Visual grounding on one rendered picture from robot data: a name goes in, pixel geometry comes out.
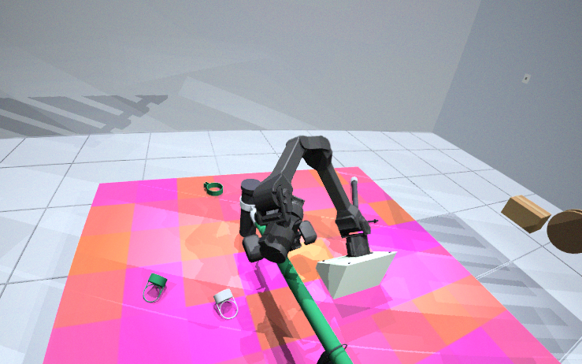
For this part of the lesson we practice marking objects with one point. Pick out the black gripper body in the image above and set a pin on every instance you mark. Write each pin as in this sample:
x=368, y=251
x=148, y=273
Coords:
x=252, y=247

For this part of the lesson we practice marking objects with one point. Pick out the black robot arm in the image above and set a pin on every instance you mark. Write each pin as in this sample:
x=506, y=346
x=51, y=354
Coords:
x=281, y=212

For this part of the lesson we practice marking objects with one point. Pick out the green ring clamp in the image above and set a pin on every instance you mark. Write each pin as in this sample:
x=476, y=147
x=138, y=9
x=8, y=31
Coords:
x=213, y=185

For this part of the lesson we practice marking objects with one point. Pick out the black cylinder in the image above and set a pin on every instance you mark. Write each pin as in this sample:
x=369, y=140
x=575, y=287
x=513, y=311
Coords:
x=247, y=187

